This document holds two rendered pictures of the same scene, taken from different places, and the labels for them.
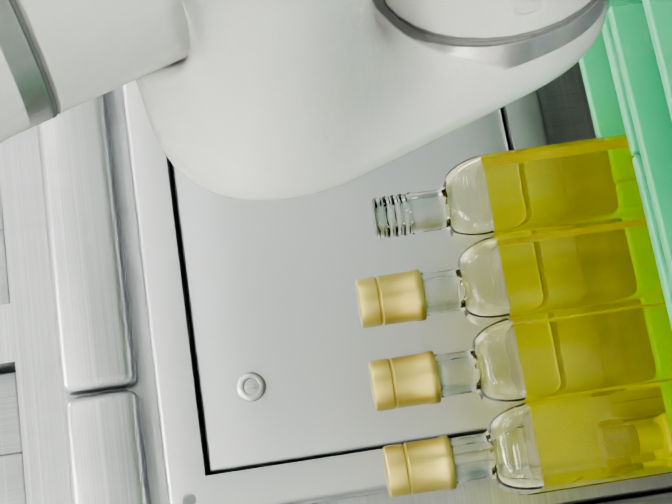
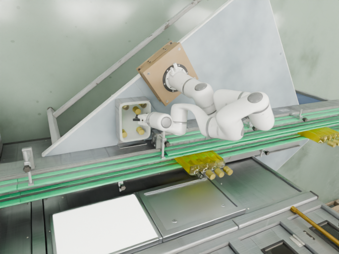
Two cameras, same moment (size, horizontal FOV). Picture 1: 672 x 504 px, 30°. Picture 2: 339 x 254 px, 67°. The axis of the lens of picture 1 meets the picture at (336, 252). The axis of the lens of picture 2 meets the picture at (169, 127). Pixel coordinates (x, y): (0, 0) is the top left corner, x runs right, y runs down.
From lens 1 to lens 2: 1.27 m
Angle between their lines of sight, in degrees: 73
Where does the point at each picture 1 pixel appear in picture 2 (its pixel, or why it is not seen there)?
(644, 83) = (177, 151)
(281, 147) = not seen: hidden behind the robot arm
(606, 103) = (172, 167)
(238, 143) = not seen: hidden behind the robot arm
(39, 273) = (221, 238)
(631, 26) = (170, 152)
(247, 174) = not seen: hidden behind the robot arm
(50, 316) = (227, 235)
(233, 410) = (227, 206)
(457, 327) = (202, 188)
